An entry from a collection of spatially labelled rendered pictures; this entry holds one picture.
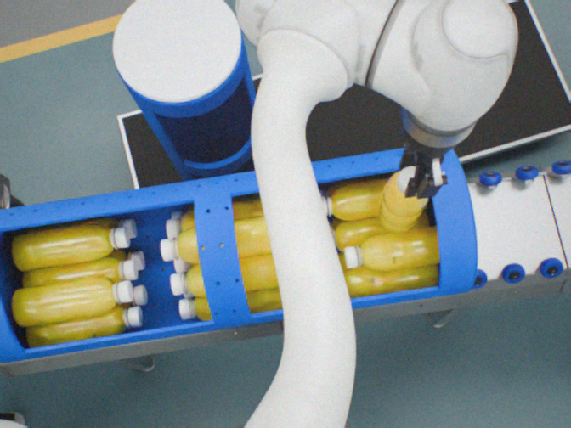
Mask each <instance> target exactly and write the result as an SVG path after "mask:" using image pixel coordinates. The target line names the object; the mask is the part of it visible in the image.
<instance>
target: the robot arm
mask: <svg viewBox="0 0 571 428"><path fill-rule="evenodd" d="M235 10H236V17H237V21H238V23H239V26H240V27H241V29H242V30H243V31H244V33H245V35H246V37H247V39H248V40H249V42H251V43H252V44H253V45H254V46H257V56H258V59H259V61H260V64H261V66H262V67H263V77H262V80H261V83H260V87H259V89H258V92H257V98H256V102H255V105H253V110H252V124H251V142H252V158H254V164H255V168H256V174H257V182H258V187H259V191H260V196H261V200H262V204H263V213H264V217H265V222H266V226H267V230H268V235H269V243H271V248H272V252H273V257H274V265H275V269H276V273H277V278H278V283H279V287H280V295H281V300H282V307H283V315H284V326H285V335H284V347H283V352H282V357H281V361H280V366H279V369H278V371H277V375H276V376H275V378H274V382H273V383H271V385H270V387H269V390H268V391H267V393H266V394H265V396H264V398H263V400H262V401H261V403H260V405H259V406H258V407H257V408H256V409H255V411H254V412H253V415H252V416H251V418H250V419H249V420H248V422H247V423H246V426H245V428H344V426H345V422H346V418H347V415H348V408H349V404H350V399H352V394H353V383H354V376H355V365H356V334H355V333H354V325H353V314H352V308H351V303H350V299H349V294H348V288H347V285H346V281H345V278H344V274H343V271H342V266H340V262H339V259H338V255H337V253H336V247H335V244H334V240H333V238H332V234H331V229H330V225H329V223H328V219H327V216H326V214H325V208H324V207H323V204H322V201H321V198H320V194H319V189H318V186H317V183H316V180H315V176H314V171H313V168H312V165H311V161H310V158H309V154H308V147H307V141H305V125H307V121H308V117H309V115H310V113H311V111H312V109H313V107H314V106H315V105H316V104H317V103H318V102H326V101H332V100H334V99H337V98H340V97H341V96H342V94H343V92H344V91H345V89H348V88H350V87H351V86H352V85H353V84H358V85H360V86H363V87H367V88H369V89H373V90H375V91H377V92H379V93H381V94H383V95H385V96H387V97H389V98H390V99H391V100H393V101H394V102H396V103H398V104H400V105H401V107H400V117H401V121H402V133H403V135H404V138H406V140H405V141H404V147H405V149H404V151H403V154H402V156H401V159H400V162H399V170H403V169H404V168H406V167H408V166H414V167H415V168H416V170H415V175H414V177H410V180H409V182H408V185H406V188H405V191H404V197H405V198H413V197H416V198H417V199H418V200H420V199H426V198H432V197H435V194H437V193H438V191H439V190H440V189H441V188H442V186H443V185H447V184H448V181H449V179H448V178H447V176H446V175H444V171H442V172H441V170H440V166H441V165H442V163H443V162H444V155H445V154H446V153H448V152H449V151H451V150H452V149H453V148H454V147H455V146H456V145H457V144H458V143H459V142H460V141H462V140H464V139H465V138H467V136H468V135H469V133H470V132H471V130H472V129H473V127H474V125H475V123H477V122H478V119H479V117H480V116H482V115H483V114H484V113H485V112H486V111H487V110H489V109H490V108H491V107H492V105H493V104H494V102H495V101H496V100H497V99H498V97H500V95H501V92H502V90H503V88H504V86H505V85H506V82H507V78H508V77H509V76H510V74H511V71H512V65H513V61H514V58H515V53H516V49H517V43H518V29H517V21H516V17H515V14H514V13H513V11H512V9H511V8H510V7H509V6H508V4H507V3H506V1H505V0H236V4H235Z"/></svg>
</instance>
